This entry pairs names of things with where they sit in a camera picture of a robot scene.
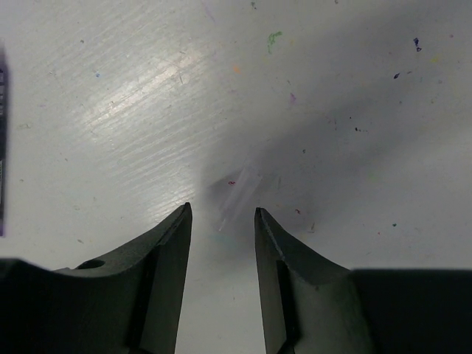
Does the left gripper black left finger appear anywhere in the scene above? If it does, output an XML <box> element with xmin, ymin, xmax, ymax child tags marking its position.
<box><xmin>1</xmin><ymin>204</ymin><xmax>192</xmax><ymax>353</ymax></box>

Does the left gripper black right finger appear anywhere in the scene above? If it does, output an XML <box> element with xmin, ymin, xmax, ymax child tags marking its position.
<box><xmin>254</xmin><ymin>208</ymin><xmax>471</xmax><ymax>353</ymax></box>

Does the clear pen cap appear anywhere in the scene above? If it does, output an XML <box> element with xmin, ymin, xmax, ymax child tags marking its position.
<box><xmin>217</xmin><ymin>153</ymin><xmax>263</xmax><ymax>232</ymax></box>

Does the purple pen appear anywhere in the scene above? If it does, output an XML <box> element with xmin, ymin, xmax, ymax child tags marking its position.
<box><xmin>1</xmin><ymin>39</ymin><xmax>10</xmax><ymax>237</ymax></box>

